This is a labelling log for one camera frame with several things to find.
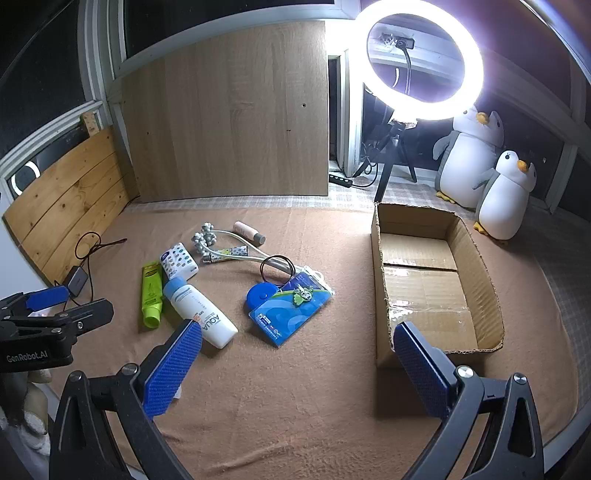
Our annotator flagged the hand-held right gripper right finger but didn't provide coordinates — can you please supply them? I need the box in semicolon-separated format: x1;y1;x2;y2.
392;320;546;480

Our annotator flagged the ring light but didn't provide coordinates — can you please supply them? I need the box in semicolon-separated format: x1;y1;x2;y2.
355;0;485;121

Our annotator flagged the patterned lighter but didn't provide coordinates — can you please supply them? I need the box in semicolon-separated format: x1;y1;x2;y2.
202;246;250;266

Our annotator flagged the dotted tissue pack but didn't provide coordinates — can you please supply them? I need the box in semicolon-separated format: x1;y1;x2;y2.
159;242;199;281

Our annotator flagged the black gooseneck phone holder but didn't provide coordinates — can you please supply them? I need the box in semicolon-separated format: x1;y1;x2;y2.
379;32;416;95

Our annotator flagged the green tube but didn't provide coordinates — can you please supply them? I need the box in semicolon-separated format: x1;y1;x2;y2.
141;261;164;329

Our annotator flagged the small penguin plush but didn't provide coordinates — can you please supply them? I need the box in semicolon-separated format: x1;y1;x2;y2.
473;150;537;241

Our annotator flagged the dark hair tie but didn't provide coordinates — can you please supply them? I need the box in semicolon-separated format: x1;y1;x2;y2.
260;255;296;283

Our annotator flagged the black cable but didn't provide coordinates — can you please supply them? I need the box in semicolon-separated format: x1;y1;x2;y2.
74;232;129;305

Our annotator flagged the pink bottle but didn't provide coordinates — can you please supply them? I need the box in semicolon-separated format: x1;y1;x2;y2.
233;220;267;245

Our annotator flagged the white sunscreen bottle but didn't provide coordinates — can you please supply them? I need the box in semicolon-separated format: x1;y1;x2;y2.
163;278;239;349

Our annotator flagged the blue card packet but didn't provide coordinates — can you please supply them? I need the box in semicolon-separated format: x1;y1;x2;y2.
248;271;336;347

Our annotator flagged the white window frame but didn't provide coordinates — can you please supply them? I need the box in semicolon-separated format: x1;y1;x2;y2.
0;0;361;199

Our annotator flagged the blue round lid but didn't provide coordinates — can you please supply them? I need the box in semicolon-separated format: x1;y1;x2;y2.
245;282;282;312

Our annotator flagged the wooden plank panel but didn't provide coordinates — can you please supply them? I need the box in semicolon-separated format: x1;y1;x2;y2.
2;126;132;288

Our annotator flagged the checked bed sheet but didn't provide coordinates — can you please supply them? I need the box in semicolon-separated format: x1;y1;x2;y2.
124;178;591;370

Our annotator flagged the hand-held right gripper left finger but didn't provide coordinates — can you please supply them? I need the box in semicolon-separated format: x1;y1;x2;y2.
46;318;204;480

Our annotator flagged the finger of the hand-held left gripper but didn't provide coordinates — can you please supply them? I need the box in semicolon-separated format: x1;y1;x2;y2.
14;299;115;344
0;286;70;322

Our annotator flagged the large wooden board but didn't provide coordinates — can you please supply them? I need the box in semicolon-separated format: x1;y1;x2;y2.
119;21;329;204

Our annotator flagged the white massage roller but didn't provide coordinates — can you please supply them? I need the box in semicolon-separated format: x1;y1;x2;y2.
191;222;305;278

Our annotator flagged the brown blanket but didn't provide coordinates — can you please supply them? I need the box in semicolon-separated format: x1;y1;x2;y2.
28;203;583;480

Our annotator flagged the person's left hand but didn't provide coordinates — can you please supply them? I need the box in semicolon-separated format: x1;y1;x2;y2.
0;392;51;457

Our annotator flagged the large penguin plush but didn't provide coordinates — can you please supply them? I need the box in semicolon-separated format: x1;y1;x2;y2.
433;105;506;208

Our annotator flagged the perforated wooden strip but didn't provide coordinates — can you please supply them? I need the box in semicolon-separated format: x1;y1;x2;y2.
81;113;105;139

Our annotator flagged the black tripod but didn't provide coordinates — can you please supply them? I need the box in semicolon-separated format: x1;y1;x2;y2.
365;119;419;204

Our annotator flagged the black power adapter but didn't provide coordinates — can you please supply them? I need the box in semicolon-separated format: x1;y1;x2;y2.
63;267;89;298

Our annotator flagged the cardboard box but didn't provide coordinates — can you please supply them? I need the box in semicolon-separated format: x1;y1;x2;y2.
370;202;505;368

